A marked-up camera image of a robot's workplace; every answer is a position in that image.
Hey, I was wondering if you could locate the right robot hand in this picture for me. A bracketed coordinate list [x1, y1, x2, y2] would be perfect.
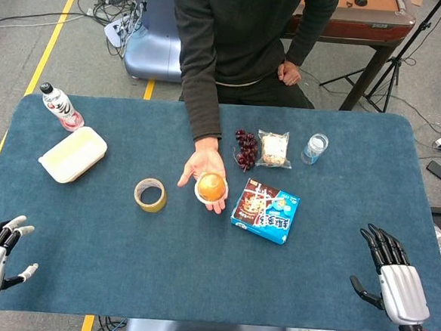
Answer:
[347, 222, 437, 327]

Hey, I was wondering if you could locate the person's resting bare fist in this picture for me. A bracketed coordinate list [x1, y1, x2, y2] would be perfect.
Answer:
[276, 60, 304, 87]

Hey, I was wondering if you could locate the person's open bare hand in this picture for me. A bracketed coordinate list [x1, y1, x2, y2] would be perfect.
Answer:
[175, 133, 234, 216]

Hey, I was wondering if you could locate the orange fruit cup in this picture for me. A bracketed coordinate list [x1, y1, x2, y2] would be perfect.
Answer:
[193, 171, 229, 206]

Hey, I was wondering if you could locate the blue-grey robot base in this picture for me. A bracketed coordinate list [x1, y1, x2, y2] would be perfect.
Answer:
[121, 0, 188, 83]

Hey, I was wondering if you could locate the blue snack box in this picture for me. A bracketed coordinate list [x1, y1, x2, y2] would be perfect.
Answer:
[228, 176, 303, 247]

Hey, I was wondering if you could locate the dark red grape bunch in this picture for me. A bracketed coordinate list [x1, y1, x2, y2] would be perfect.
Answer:
[231, 128, 261, 174]

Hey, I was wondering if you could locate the person in dark sweater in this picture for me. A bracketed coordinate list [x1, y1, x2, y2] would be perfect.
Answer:
[159, 0, 341, 152]

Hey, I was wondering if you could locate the yellow tape roll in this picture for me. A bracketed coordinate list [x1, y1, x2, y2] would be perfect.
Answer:
[131, 176, 170, 215]

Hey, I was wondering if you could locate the clear packaged bread snack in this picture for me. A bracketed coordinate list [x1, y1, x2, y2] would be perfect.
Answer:
[254, 128, 295, 170]

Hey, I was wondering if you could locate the clear plastic water bottle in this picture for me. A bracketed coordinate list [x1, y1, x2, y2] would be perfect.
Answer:
[300, 131, 330, 167]

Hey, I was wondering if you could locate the brown wooden game table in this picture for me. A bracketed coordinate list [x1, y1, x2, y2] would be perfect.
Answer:
[277, 0, 419, 116]

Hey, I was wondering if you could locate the blue table mat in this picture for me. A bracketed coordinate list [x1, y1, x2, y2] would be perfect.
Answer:
[0, 85, 441, 331]

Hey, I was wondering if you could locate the black tripod stand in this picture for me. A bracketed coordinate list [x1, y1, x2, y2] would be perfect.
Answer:
[317, 0, 441, 118]

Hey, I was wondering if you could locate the cream plastic food container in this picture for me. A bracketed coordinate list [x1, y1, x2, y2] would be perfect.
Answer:
[36, 122, 109, 187]

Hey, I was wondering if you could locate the pink drink bottle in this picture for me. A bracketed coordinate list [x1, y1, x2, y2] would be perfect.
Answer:
[36, 81, 88, 133]

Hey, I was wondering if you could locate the white power strip with plugs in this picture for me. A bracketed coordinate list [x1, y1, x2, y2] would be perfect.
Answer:
[103, 11, 143, 50]

